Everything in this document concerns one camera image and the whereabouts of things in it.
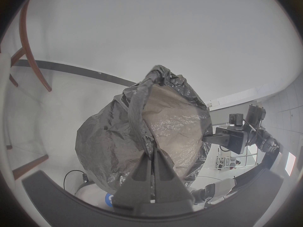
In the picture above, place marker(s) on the black plastic bag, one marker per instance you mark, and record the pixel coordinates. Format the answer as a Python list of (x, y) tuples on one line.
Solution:
[(106, 138)]

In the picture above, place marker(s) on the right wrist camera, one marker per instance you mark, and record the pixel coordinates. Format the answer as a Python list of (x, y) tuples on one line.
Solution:
[(236, 119)]

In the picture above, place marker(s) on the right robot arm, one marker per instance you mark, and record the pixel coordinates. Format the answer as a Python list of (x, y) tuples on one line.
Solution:
[(268, 143)]

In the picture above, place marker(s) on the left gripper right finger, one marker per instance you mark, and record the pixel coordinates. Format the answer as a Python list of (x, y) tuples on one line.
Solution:
[(170, 188)]

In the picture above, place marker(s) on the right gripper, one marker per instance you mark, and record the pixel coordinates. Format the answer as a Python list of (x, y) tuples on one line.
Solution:
[(236, 141)]

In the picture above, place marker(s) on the white padded wooden chair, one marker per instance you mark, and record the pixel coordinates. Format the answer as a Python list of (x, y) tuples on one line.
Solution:
[(24, 44)]

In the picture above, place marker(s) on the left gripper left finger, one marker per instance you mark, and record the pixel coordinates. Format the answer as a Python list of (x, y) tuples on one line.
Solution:
[(137, 185)]

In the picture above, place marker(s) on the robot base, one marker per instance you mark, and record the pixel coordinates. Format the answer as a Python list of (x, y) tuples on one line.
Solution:
[(92, 194)]

